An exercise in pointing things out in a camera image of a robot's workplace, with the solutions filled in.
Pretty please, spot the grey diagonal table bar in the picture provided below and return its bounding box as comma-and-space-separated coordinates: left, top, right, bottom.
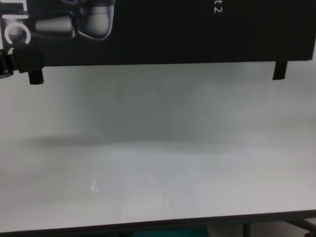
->
278, 218, 316, 234

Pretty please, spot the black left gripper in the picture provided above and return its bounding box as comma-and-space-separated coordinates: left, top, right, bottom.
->
0, 47, 43, 79

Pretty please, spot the black robot print poster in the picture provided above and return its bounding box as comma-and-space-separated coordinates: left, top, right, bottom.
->
0, 0, 314, 68

